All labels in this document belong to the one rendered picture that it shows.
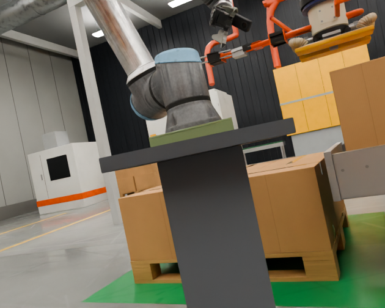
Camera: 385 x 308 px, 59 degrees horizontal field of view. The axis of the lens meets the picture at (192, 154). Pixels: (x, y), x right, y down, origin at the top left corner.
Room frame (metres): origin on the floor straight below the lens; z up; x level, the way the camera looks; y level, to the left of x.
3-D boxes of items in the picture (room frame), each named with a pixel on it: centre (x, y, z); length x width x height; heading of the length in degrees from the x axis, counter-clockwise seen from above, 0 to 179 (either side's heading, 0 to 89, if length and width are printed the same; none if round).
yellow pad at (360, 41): (1.77, -0.83, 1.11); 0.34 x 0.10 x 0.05; 66
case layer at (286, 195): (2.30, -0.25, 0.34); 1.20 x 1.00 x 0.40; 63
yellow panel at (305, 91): (8.80, -3.66, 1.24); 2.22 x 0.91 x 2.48; 68
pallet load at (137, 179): (9.22, 1.40, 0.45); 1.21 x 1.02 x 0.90; 68
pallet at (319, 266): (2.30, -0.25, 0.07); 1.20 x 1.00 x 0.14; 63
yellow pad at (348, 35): (1.59, -0.75, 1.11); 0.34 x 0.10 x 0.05; 66
